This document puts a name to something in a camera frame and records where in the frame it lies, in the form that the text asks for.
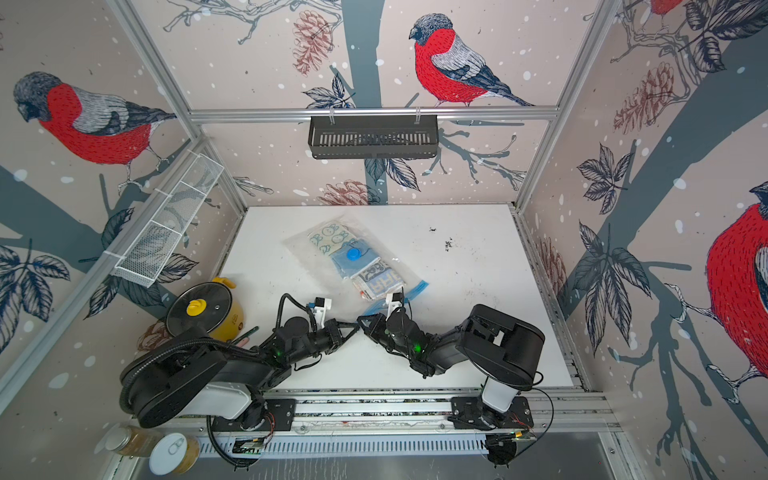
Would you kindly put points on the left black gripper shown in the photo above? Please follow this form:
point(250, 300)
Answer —
point(334, 336)

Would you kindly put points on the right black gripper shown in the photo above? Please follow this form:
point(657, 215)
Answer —
point(375, 328)

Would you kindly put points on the grey patterned towel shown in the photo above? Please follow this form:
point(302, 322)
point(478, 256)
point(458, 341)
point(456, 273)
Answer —
point(377, 280)

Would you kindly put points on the clear vacuum bag blue zipper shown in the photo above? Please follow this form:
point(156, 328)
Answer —
point(322, 270)

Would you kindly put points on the cream towel blue bunny print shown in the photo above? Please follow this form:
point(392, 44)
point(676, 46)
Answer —
point(329, 237)

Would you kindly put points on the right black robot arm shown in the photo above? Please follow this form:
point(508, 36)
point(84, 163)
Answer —
point(504, 348)

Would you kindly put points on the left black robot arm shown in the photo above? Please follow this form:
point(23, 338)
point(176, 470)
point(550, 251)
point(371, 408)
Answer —
point(194, 374)

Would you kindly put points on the utensils beside yellow pot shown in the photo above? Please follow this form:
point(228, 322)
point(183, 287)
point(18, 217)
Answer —
point(244, 338)

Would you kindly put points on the yellow pot black lid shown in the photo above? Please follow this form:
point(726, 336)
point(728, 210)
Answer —
point(209, 305)

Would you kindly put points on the glass jar with metal lid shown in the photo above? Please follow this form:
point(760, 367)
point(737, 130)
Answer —
point(129, 440)

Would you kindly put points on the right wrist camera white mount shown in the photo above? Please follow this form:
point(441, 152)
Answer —
point(394, 301)

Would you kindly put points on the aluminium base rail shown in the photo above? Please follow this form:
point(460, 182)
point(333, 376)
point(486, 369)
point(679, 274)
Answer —
point(430, 422)

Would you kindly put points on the black hanging wire basket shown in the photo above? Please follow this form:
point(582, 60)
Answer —
point(374, 137)

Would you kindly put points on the white mesh wall shelf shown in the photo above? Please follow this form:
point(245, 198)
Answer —
point(148, 254)

